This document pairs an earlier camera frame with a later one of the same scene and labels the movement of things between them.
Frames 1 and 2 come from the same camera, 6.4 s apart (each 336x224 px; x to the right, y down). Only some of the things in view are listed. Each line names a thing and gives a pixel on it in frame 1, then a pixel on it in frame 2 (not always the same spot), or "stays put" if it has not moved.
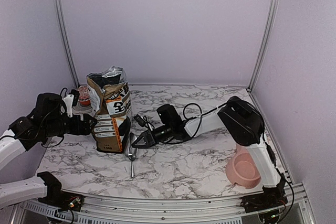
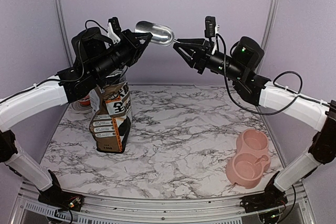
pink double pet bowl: x=242 y=168 stays put
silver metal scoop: x=131 y=152 -> x=161 y=35
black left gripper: x=85 y=128 -> x=137 y=48
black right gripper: x=148 y=138 -> x=201 y=60
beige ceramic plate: x=79 y=109 stays put
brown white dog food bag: x=112 y=105 stays put
